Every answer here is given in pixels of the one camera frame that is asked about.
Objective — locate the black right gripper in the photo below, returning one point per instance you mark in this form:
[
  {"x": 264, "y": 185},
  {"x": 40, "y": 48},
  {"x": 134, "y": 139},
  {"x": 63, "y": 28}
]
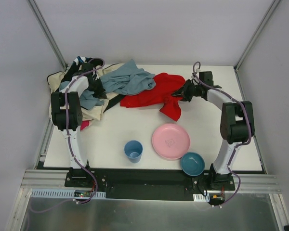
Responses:
[{"x": 187, "y": 89}]

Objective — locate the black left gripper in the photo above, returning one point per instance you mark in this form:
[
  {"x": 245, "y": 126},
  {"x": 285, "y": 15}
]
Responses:
[{"x": 99, "y": 87}]

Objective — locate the red cloth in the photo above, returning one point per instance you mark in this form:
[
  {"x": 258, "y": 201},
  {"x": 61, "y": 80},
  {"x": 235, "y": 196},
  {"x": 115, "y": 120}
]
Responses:
[{"x": 166, "y": 85}]

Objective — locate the black printed cloth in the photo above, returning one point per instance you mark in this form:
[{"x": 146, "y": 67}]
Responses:
[{"x": 87, "y": 101}]

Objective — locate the grey-blue cloth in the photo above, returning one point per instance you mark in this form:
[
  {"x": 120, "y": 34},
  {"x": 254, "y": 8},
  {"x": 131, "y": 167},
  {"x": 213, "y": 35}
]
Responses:
[{"x": 128, "y": 80}]

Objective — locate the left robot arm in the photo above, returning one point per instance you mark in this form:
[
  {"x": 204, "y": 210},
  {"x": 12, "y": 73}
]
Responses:
[{"x": 75, "y": 94}]

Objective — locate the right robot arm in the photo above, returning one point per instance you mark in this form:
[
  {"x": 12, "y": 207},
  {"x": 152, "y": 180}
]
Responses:
[{"x": 236, "y": 126}]

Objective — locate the cream beige cloth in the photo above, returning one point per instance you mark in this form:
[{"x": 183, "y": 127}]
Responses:
[{"x": 113, "y": 98}]

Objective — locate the magenta pink cloth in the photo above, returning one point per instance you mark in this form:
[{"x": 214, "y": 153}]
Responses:
[{"x": 85, "y": 124}]

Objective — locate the beige tote bag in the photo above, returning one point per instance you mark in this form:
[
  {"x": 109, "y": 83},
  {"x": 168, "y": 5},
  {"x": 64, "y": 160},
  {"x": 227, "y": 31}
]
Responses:
[{"x": 54, "y": 80}]

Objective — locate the pink plate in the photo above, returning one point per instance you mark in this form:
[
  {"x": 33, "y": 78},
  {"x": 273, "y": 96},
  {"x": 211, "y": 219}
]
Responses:
[{"x": 170, "y": 141}]

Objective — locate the light blue cup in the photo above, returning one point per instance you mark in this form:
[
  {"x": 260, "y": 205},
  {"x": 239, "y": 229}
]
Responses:
[{"x": 133, "y": 150}]

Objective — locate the dark blue bowl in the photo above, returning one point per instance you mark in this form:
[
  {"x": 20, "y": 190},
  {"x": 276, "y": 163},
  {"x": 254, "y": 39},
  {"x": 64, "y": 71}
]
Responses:
[{"x": 192, "y": 164}]

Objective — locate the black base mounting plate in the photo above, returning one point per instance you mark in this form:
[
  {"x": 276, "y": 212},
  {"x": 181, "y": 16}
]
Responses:
[{"x": 143, "y": 184}]

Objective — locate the right cable duct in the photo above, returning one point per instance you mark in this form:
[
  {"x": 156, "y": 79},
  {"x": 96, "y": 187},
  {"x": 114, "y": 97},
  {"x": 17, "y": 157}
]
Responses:
[{"x": 208, "y": 197}]

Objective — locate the cable duct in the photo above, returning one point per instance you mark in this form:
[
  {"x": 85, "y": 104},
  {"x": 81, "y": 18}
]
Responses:
[
  {"x": 67, "y": 194},
  {"x": 208, "y": 197}
]

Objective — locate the aluminium frame rail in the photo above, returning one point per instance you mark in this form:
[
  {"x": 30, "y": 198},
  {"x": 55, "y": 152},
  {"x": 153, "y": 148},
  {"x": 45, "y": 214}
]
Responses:
[{"x": 39, "y": 178}]

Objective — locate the left cable duct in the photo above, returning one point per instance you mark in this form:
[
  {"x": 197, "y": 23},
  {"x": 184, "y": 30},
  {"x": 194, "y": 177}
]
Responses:
[{"x": 67, "y": 194}]

